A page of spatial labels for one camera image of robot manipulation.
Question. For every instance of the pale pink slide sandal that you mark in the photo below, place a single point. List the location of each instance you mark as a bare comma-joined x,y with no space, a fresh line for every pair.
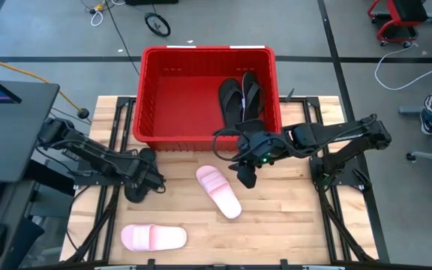
219,193
156,238

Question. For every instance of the grey office chair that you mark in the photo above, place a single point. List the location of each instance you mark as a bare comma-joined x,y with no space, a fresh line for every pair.
429,156

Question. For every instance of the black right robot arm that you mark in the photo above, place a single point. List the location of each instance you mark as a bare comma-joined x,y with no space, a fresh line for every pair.
351,135

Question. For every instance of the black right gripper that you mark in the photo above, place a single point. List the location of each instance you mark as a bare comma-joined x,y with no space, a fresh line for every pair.
263,148

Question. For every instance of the small black spike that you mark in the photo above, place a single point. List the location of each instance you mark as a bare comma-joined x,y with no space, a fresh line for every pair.
290,95

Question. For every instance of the black floor box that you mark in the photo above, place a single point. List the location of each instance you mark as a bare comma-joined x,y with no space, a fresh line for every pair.
152,2

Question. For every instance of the black desk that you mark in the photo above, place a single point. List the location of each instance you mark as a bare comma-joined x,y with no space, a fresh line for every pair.
13,142

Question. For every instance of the red plastic bin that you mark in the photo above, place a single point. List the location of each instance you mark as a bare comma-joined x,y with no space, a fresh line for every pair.
186,105

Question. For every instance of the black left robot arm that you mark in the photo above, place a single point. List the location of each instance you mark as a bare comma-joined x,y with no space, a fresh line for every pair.
88,152

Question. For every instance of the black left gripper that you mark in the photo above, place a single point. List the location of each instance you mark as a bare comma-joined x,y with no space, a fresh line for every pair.
143,174

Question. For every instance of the black aluminium table frame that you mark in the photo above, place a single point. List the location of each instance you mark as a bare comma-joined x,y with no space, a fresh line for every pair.
124,101

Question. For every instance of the black round plug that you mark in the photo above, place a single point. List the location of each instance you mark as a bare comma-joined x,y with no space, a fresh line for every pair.
83,113

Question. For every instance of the black padded slide sandal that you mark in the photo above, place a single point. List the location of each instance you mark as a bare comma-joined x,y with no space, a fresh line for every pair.
255,125
135,197

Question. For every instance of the red and black rolling stool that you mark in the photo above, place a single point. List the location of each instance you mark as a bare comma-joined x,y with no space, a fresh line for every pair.
411,11

